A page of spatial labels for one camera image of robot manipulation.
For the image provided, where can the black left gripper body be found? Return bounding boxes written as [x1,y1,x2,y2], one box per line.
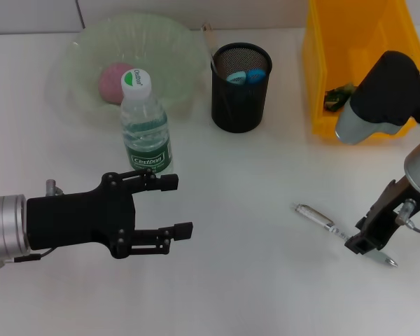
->
[26,172,138,260]

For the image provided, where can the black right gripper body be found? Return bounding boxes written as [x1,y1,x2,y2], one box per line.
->
[355,174,419,246]

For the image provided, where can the clear silver pen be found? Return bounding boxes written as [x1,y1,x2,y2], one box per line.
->
[290,202,400,270]

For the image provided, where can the Cestbon water bottle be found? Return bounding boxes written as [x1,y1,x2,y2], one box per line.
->
[120,68,174,176]

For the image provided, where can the pink peach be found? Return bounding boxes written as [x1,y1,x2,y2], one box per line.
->
[97,62,136,105]

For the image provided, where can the green plastic wrapper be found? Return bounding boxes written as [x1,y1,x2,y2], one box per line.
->
[323,82,354,113]

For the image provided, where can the blue scissors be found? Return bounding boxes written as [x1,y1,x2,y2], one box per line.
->
[226,69,267,87]

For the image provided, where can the transparent plastic ruler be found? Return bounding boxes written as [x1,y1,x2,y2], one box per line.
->
[201,22,220,74]

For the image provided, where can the black mesh pen cup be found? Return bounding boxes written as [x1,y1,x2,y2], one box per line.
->
[210,42,273,133]

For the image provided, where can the green glass fruit plate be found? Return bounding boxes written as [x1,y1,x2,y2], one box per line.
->
[52,13,206,130]

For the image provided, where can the yellow plastic storage bin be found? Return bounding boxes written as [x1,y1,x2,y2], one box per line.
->
[302,0,420,139]

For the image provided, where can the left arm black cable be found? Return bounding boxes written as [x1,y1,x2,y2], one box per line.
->
[0,246,55,263]

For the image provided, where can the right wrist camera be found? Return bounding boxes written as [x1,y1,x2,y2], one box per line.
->
[335,50,420,146]

